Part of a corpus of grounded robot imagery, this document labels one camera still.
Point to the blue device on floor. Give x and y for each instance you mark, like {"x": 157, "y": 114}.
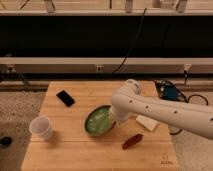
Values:
{"x": 168, "y": 91}

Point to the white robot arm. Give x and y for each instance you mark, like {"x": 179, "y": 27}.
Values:
{"x": 197, "y": 119}

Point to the black object on floor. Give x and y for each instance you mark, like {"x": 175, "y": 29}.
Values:
{"x": 5, "y": 141}

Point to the brown sausage-shaped object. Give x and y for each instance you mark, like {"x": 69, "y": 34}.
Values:
{"x": 132, "y": 141}

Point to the white paper cup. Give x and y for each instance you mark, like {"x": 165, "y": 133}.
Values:
{"x": 41, "y": 127}

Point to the green ceramic bowl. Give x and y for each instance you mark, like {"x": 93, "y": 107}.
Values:
{"x": 98, "y": 121}

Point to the black rectangular block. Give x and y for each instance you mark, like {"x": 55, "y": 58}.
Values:
{"x": 65, "y": 98}

